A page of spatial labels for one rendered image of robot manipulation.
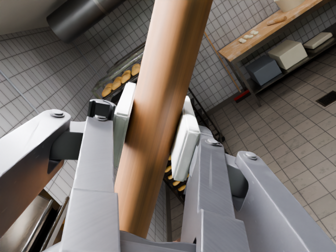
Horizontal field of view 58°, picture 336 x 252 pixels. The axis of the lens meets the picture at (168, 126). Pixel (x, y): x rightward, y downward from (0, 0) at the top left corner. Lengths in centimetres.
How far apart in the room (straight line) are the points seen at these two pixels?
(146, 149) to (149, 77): 4
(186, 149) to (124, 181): 6
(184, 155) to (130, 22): 503
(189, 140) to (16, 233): 175
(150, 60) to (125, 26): 501
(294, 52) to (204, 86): 153
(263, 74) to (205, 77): 105
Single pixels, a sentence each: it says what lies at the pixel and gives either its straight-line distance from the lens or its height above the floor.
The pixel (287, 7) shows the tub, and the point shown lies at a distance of 500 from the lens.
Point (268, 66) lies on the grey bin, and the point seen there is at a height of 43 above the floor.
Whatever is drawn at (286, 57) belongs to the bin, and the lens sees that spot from 485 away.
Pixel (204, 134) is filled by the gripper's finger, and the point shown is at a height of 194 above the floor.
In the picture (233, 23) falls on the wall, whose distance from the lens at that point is 528.
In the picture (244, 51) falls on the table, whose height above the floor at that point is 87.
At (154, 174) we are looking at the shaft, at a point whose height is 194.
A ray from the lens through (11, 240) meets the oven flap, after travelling 184.
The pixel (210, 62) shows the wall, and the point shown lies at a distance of 528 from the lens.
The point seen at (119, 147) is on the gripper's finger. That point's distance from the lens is 15.
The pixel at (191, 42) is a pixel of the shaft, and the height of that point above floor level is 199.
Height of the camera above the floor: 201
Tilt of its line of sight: 18 degrees down
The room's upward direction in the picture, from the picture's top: 37 degrees counter-clockwise
